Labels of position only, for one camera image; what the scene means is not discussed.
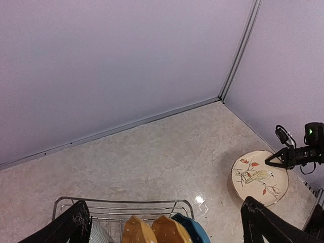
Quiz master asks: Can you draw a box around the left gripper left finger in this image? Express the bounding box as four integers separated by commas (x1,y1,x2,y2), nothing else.
21,200,92,243

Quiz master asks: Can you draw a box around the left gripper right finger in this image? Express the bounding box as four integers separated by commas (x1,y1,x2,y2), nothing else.
240,196,323,242

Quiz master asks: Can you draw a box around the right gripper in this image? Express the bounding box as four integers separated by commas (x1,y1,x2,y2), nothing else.
265,147,308,169

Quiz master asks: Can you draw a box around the cream bird plate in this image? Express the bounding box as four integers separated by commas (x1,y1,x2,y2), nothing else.
231,150,289,207

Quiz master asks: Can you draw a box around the yellow dotted plate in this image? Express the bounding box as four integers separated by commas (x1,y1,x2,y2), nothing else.
151,216,193,243
122,216,157,243

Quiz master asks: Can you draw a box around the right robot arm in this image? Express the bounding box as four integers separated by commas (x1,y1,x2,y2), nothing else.
265,122,323,170

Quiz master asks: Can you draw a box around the light striped bowl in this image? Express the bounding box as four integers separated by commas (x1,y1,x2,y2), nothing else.
89,221,113,243

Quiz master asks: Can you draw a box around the blue dotted plate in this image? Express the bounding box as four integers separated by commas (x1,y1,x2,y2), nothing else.
171,213,211,243

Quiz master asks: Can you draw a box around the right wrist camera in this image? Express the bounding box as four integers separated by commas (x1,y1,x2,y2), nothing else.
275,125,297,148

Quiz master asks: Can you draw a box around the wire dish rack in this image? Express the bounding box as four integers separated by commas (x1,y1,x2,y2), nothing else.
52,196,194,242

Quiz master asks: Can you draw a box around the right aluminium post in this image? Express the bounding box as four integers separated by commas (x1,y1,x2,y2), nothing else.
218,0,262,102

